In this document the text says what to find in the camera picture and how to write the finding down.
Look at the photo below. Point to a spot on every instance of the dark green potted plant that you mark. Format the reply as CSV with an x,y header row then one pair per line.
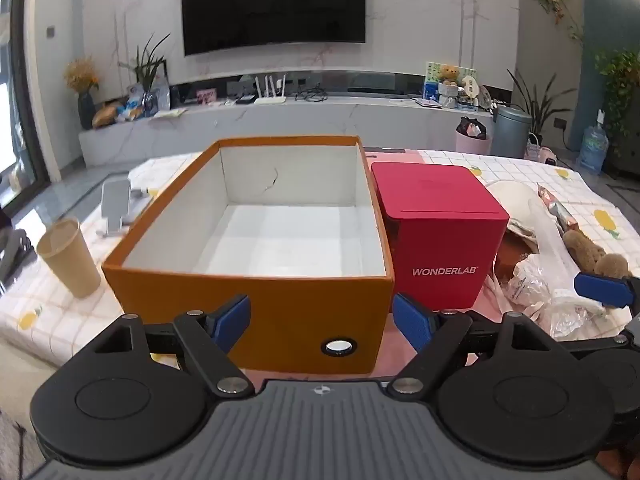
x,y
537,105

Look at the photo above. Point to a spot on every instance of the long-leaf potted plant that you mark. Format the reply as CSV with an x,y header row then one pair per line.
x,y
147,67

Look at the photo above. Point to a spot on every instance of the orange cardboard box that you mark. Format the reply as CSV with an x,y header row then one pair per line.
x,y
280,320

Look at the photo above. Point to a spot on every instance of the dried yellow flowers vase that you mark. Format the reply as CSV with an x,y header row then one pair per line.
x,y
82,90

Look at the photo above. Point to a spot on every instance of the black television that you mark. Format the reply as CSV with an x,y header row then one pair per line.
x,y
272,2

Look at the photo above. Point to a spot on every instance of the pink card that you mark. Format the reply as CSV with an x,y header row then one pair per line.
x,y
205,96

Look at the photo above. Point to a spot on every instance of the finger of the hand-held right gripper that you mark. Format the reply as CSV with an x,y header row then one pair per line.
x,y
632,330
602,290

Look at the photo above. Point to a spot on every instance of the pink trash bin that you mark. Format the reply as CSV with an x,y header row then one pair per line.
x,y
470,140

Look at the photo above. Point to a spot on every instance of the snack bags pile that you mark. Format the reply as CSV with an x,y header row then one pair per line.
x,y
122,109

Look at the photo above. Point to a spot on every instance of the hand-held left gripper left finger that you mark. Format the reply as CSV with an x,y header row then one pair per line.
x,y
234,320

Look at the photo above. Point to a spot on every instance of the grey phone stand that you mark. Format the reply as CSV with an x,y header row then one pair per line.
x,y
117,200

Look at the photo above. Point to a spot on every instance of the white marble television console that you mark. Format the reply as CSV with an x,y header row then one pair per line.
x,y
280,120

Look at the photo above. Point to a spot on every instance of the leafy trailing plant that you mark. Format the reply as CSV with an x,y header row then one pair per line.
x,y
620,80

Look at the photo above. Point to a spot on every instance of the snack packet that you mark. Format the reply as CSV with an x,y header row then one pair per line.
x,y
557,207

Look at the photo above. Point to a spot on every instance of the brown plush toy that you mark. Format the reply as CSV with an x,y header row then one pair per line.
x,y
592,255

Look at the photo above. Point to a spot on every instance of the hanging vine plant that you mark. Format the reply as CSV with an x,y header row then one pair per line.
x,y
555,2

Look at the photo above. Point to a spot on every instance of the brown paper cup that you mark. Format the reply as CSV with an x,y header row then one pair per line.
x,y
70,260

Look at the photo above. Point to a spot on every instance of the blue water jug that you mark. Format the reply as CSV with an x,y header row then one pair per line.
x,y
595,149

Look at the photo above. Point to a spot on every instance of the white router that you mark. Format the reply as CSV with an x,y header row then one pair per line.
x,y
270,92

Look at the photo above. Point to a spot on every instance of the teddy bear ornament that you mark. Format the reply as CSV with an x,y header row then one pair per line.
x,y
448,87

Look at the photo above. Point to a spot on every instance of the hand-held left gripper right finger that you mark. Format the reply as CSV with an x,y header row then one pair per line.
x,y
410,320

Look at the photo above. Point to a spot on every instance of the red box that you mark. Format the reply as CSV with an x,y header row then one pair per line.
x,y
440,240

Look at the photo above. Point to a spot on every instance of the grey trash can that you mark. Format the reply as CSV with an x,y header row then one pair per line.
x,y
511,130

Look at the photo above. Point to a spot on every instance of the white plastic bag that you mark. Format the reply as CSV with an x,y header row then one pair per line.
x,y
540,285

